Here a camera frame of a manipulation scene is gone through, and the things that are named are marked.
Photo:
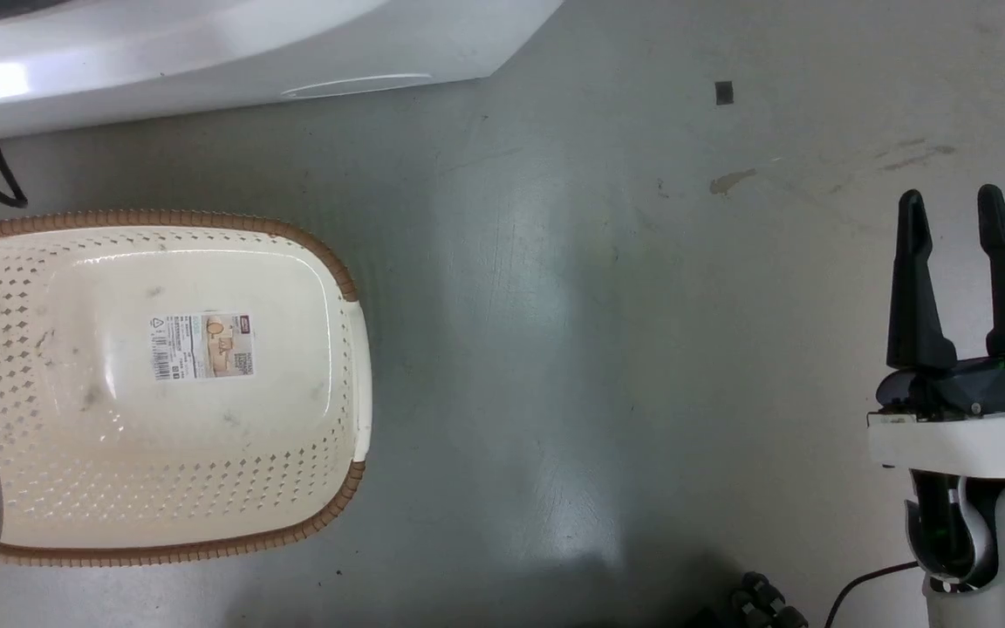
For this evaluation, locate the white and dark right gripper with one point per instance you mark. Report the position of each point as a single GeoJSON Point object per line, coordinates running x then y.
{"type": "Point", "coordinates": [974, 419]}

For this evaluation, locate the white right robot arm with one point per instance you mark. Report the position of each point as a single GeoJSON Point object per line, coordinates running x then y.
{"type": "Point", "coordinates": [991, 549]}

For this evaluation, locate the white washing machine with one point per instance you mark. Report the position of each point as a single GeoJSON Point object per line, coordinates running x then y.
{"type": "Point", "coordinates": [162, 48]}

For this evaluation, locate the cream perforated laundry basket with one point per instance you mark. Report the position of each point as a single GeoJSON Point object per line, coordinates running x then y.
{"type": "Point", "coordinates": [75, 419]}

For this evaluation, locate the small dark floor marker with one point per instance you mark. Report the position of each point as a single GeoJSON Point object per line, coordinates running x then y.
{"type": "Point", "coordinates": [724, 93]}

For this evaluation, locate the printed paper label sticker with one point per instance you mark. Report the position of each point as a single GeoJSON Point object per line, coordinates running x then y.
{"type": "Point", "coordinates": [202, 346]}

